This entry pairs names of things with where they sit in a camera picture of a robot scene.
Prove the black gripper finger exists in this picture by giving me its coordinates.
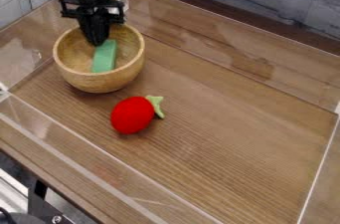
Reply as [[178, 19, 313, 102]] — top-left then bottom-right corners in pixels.
[[95, 18, 111, 46], [79, 17, 98, 45]]

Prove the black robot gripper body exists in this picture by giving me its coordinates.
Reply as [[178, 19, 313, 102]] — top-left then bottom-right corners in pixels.
[[59, 0, 126, 24]]

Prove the brown wooden bowl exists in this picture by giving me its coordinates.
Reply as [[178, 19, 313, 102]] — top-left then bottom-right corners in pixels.
[[54, 25, 146, 94]]

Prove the green rectangular block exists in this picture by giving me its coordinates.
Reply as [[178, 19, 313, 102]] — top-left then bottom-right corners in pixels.
[[93, 40, 118, 73]]

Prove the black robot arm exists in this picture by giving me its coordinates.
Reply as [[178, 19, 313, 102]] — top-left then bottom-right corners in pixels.
[[59, 0, 126, 46]]

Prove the red plush strawberry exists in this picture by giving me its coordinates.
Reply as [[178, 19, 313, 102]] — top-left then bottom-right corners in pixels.
[[111, 96, 166, 134]]

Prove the clear acrylic tray wall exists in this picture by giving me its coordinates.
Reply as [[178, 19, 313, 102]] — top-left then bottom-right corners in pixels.
[[0, 84, 223, 224]]

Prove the black table leg bracket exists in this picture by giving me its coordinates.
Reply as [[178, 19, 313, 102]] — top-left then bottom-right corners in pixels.
[[0, 179, 78, 224]]

